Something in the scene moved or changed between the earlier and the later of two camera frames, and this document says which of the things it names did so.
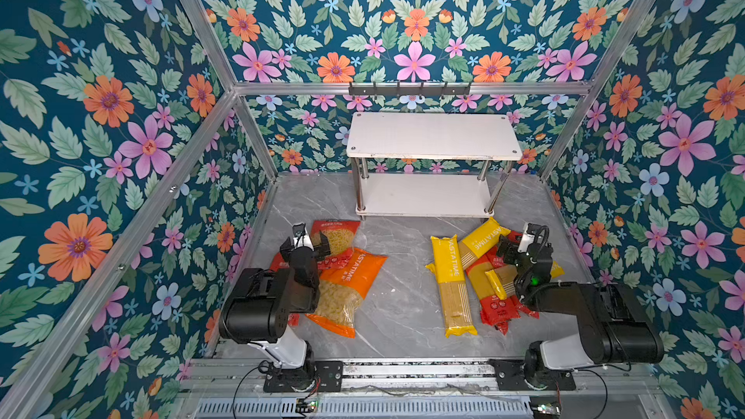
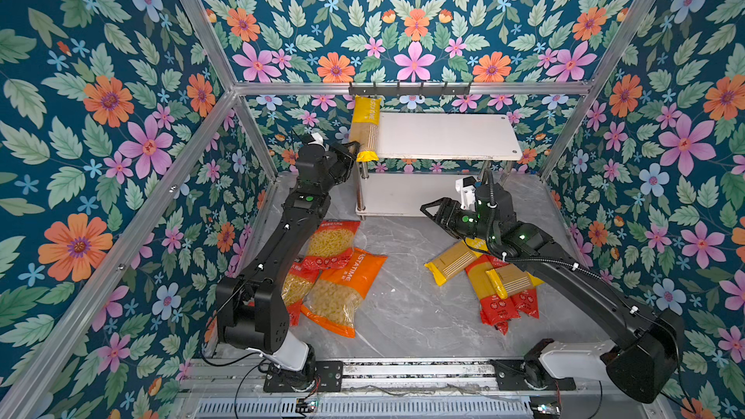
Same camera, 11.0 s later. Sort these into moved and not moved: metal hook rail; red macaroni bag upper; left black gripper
Moved: left black gripper
Not moved: metal hook rail; red macaroni bag upper
